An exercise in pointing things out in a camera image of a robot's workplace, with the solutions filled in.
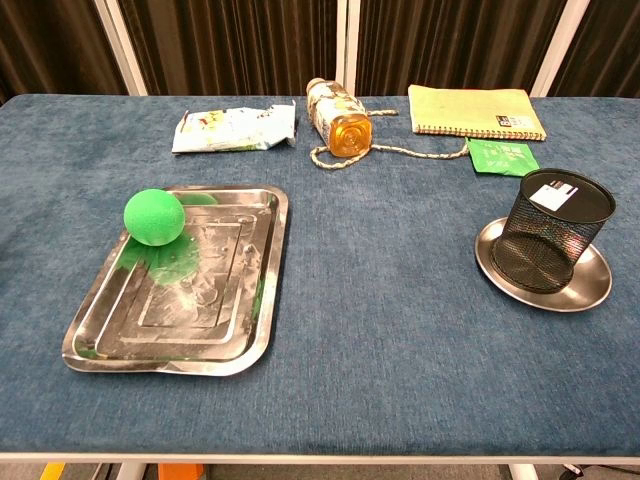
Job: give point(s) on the tan spiral notebook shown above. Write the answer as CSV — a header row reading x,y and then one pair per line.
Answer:
x,y
465,110

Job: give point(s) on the green sachet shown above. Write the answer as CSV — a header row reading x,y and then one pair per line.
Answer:
x,y
502,157

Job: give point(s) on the dark brown curtain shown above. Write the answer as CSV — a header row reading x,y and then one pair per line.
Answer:
x,y
610,45
450,45
50,45
230,45

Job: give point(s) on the orange floor object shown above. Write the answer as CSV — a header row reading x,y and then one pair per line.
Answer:
x,y
180,472

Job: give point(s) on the white table leg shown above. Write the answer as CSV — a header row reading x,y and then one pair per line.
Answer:
x,y
131,471
524,472

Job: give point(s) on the white divider post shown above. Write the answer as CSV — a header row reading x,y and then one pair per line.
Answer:
x,y
122,45
348,45
560,50

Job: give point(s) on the rectangular stainless steel tray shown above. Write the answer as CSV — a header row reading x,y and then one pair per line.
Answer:
x,y
200,310

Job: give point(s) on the green foam ball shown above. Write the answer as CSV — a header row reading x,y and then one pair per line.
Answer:
x,y
154,215

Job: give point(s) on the amber tea bottle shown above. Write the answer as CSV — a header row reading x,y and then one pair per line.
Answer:
x,y
345,125

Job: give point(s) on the round stainless steel plate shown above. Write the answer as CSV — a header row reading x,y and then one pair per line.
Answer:
x,y
585,287

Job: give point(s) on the black mesh pen cup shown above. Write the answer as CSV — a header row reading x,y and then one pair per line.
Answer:
x,y
550,235

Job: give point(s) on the white snack packet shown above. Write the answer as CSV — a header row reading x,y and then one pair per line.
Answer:
x,y
230,127

